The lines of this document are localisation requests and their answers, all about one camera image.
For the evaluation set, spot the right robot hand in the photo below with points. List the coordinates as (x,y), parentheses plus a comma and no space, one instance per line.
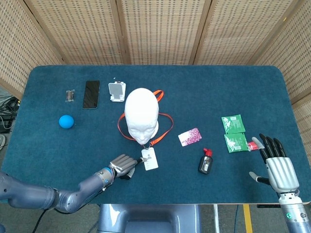
(281,172)

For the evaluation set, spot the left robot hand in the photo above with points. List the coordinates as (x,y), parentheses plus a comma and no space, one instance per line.
(122,165)

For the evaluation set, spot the white badge holder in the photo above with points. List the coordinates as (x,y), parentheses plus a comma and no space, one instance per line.
(150,161)

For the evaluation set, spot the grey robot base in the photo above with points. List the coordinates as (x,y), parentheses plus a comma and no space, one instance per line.
(114,218)

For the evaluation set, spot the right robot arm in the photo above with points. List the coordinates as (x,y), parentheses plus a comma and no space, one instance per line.
(291,213)

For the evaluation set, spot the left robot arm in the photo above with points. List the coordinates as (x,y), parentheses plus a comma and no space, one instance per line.
(80,191)

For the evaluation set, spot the white mannequin head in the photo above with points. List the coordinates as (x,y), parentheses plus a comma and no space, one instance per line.
(141,109)

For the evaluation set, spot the small red packet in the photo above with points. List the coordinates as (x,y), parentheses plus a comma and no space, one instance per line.
(252,146)

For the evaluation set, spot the blue felt table cover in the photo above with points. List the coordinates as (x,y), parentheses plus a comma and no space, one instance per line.
(73,150)

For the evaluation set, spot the green sachet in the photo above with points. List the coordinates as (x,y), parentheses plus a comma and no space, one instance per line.
(235,143)
(233,124)

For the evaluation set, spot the blue ball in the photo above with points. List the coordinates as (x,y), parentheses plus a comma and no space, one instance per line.
(66,121)

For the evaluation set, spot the pink patterned card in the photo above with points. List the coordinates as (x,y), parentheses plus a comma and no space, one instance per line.
(190,137)

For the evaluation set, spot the white phone stand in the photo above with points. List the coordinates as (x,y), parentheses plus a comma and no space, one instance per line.
(116,91)

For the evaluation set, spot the black bottle red cap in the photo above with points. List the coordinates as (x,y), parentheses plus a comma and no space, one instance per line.
(206,163)

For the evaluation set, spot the black smartphone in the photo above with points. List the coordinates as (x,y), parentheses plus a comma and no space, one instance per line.
(91,94)

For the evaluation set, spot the white table leg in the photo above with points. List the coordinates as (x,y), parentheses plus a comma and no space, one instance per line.
(216,218)

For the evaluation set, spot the clear packet brown contents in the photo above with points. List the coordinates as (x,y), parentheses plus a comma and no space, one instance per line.
(70,96)

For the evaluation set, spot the woven bamboo folding screen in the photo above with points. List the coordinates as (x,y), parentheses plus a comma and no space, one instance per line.
(158,29)

